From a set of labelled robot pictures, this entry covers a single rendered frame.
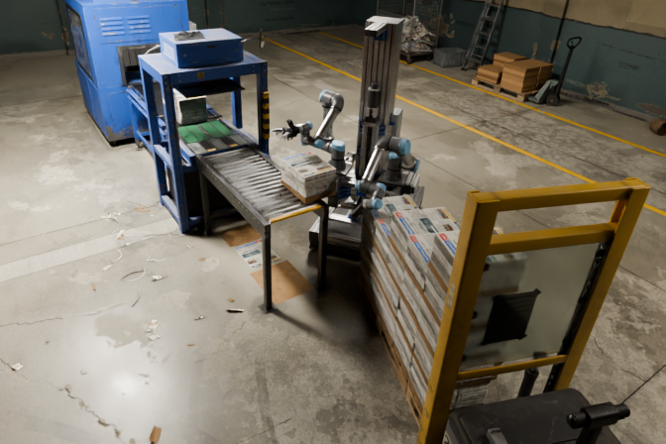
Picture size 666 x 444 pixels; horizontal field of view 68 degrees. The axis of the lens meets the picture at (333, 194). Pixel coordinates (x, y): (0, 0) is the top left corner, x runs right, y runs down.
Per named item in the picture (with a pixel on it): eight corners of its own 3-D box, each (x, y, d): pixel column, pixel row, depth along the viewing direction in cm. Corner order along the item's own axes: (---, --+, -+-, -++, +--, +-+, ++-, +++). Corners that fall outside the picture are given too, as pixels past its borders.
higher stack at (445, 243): (458, 385, 331) (498, 224, 268) (479, 424, 306) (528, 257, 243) (403, 394, 323) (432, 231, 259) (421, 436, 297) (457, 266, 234)
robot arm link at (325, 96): (328, 156, 422) (330, 94, 396) (315, 150, 431) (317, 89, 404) (337, 152, 430) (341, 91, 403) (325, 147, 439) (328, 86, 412)
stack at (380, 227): (398, 277, 429) (410, 193, 388) (458, 386, 331) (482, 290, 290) (356, 281, 420) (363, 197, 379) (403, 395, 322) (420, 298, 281)
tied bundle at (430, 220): (439, 234, 340) (444, 205, 329) (459, 260, 316) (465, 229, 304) (388, 240, 332) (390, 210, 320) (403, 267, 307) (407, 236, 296)
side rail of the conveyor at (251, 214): (271, 237, 354) (271, 223, 348) (264, 240, 351) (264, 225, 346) (201, 166, 449) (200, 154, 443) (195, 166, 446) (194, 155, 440)
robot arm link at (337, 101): (352, 100, 401) (321, 152, 398) (342, 97, 407) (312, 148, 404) (345, 93, 392) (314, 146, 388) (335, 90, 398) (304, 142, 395)
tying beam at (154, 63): (267, 72, 447) (267, 61, 442) (164, 86, 399) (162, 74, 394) (236, 55, 495) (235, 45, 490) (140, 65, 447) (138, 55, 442)
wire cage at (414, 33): (434, 60, 1094) (446, -23, 1010) (406, 65, 1052) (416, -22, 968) (398, 49, 1180) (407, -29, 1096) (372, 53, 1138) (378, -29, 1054)
